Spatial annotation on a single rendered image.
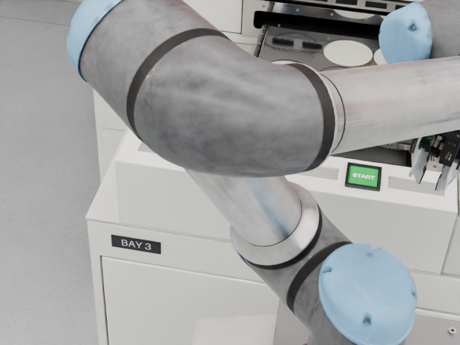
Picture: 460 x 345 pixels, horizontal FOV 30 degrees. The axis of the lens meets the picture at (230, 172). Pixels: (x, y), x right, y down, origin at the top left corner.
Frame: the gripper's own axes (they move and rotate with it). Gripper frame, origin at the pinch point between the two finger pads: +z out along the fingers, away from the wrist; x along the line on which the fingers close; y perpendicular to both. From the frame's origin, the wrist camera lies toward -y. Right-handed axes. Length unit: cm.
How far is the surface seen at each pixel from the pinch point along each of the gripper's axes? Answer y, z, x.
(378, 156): -27.0, 22.2, -12.4
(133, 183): 11.2, 14.4, -44.4
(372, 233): 0.9, 14.8, -5.9
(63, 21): -152, 117, -172
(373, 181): -2.7, 7.2, -8.5
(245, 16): -50, 18, -52
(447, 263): -2.5, 18.0, 6.8
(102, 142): -42, 62, -84
